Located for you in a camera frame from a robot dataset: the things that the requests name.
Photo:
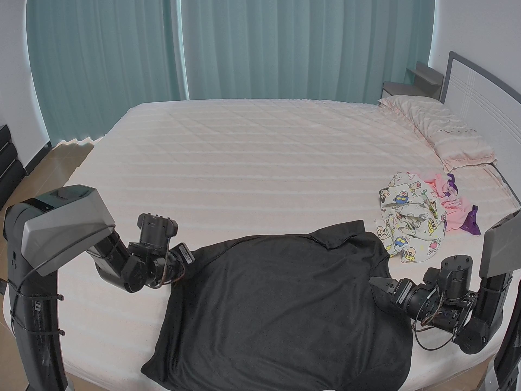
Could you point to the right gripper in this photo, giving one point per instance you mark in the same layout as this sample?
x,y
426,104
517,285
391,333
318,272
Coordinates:
x,y
411,299

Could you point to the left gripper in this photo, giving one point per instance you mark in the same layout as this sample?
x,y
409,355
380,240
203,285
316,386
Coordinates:
x,y
185,255

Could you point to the black T-shirt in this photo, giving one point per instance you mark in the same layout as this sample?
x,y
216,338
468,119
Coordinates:
x,y
276,299

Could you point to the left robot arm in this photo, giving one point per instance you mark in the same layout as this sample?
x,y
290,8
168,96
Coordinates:
x,y
65,226

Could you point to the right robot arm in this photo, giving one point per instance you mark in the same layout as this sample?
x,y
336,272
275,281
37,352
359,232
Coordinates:
x,y
500,251

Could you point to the white printed pyjama garment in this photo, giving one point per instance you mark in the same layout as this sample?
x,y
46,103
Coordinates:
x,y
407,226

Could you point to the pink garment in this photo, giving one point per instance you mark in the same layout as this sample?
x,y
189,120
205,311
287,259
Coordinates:
x,y
458,214

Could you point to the bed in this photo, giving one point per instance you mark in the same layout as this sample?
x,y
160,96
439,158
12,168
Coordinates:
x,y
244,169

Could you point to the purple garment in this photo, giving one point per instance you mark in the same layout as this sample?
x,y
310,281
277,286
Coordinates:
x,y
468,222

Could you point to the pale pink pillow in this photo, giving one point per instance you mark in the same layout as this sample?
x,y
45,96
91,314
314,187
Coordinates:
x,y
439,128

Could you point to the grey bedside table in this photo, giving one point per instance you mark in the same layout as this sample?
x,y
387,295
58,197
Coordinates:
x,y
401,88

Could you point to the black chest of drawers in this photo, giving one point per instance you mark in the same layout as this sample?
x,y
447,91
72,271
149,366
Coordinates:
x,y
10,165

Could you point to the blue-green curtain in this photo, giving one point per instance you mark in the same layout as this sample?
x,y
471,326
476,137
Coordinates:
x,y
305,35
101,55

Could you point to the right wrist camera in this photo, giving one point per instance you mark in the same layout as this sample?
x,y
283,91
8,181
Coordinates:
x,y
431,278

